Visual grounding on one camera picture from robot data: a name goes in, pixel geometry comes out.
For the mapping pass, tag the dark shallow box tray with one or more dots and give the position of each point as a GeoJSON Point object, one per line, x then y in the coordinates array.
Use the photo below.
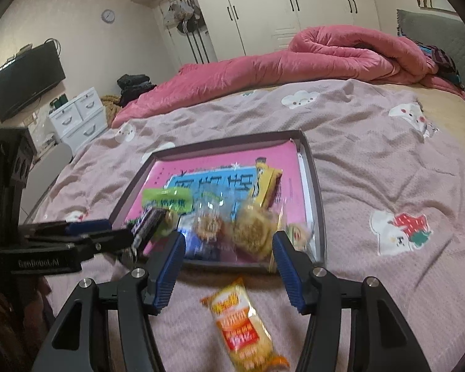
{"type": "Point", "coordinates": [318, 221]}

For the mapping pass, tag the orange snack packet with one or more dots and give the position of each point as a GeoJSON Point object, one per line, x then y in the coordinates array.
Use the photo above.
{"type": "Point", "coordinates": [240, 325]}

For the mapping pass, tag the round wall clock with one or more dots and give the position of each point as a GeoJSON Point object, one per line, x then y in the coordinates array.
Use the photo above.
{"type": "Point", "coordinates": [108, 16]}

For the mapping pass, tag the yellow snack packet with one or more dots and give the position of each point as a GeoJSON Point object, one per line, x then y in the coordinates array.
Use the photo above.
{"type": "Point", "coordinates": [267, 186]}

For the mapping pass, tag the beige bed sheet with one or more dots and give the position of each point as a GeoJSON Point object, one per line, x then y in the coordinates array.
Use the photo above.
{"type": "Point", "coordinates": [461, 108]}

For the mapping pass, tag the clear nut cake packet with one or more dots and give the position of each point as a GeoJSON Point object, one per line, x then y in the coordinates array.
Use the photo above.
{"type": "Point", "coordinates": [209, 224]}

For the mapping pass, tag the black television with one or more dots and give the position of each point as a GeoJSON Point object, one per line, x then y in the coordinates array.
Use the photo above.
{"type": "Point", "coordinates": [23, 81]}

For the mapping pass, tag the dark green box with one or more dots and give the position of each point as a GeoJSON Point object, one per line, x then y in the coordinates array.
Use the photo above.
{"type": "Point", "coordinates": [58, 102]}

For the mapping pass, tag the dark striped cloth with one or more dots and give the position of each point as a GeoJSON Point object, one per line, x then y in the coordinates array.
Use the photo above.
{"type": "Point", "coordinates": [443, 62]}

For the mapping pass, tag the person's left forearm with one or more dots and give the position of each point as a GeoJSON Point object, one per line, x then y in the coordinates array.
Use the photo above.
{"type": "Point", "coordinates": [11, 317]}

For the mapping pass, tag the white drawer unit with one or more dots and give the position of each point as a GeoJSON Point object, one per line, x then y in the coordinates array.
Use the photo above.
{"type": "Point", "coordinates": [81, 116]}

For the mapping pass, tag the white wardrobe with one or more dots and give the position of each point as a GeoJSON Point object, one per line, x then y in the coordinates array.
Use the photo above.
{"type": "Point", "coordinates": [275, 7]}

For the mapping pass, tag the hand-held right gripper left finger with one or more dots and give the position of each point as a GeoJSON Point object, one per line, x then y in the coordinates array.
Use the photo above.
{"type": "Point", "coordinates": [170, 263]}

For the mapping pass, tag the brown knitted cloth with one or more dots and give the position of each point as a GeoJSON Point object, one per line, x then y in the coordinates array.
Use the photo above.
{"type": "Point", "coordinates": [110, 108]}

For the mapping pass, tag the dark clothes pile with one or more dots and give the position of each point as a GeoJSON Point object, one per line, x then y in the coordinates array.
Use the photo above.
{"type": "Point", "coordinates": [133, 85]}

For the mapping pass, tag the blue snack packet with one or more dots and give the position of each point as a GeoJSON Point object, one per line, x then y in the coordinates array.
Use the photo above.
{"type": "Point", "coordinates": [190, 246]}

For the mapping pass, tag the pink quilt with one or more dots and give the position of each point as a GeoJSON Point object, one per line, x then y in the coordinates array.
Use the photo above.
{"type": "Point", "coordinates": [294, 66]}

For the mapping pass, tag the pink book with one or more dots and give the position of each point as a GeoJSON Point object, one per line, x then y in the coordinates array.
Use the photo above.
{"type": "Point", "coordinates": [224, 159]}

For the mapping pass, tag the clear brown pastry packet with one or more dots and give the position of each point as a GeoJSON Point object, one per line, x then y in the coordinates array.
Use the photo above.
{"type": "Point", "coordinates": [252, 232]}

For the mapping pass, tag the green snack packet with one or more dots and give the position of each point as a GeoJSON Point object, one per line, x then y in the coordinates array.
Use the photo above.
{"type": "Point", "coordinates": [166, 199]}

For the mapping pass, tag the hanging bags on hooks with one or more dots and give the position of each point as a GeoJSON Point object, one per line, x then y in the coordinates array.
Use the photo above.
{"type": "Point", "coordinates": [186, 11]}

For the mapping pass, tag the small pale snack packet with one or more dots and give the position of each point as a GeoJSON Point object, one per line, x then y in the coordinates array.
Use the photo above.
{"type": "Point", "coordinates": [298, 236]}

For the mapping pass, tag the grey padded headboard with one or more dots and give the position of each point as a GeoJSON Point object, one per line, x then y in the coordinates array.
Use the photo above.
{"type": "Point", "coordinates": [449, 46]}

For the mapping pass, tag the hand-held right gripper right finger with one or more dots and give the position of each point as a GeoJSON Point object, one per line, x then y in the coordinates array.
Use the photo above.
{"type": "Point", "coordinates": [290, 275]}

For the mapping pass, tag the black snack packet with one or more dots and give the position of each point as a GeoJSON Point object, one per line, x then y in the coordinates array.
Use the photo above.
{"type": "Point", "coordinates": [149, 226]}

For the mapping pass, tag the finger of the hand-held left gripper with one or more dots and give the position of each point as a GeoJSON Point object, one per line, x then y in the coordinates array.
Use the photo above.
{"type": "Point", "coordinates": [108, 240]}
{"type": "Point", "coordinates": [89, 226]}

